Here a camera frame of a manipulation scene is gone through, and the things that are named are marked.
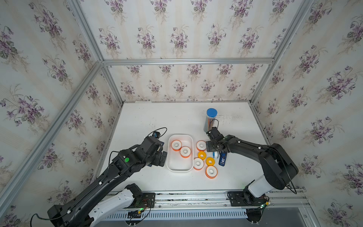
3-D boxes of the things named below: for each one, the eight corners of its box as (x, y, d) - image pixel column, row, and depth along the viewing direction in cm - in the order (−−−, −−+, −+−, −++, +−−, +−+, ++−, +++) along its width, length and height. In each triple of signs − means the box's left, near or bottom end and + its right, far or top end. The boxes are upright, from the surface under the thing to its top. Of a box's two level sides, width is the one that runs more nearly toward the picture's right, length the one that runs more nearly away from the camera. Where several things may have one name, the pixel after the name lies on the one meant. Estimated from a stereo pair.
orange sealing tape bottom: (205, 178, 82) (206, 177, 81) (204, 167, 87) (205, 165, 85) (217, 178, 82) (218, 177, 81) (216, 167, 87) (216, 165, 85)
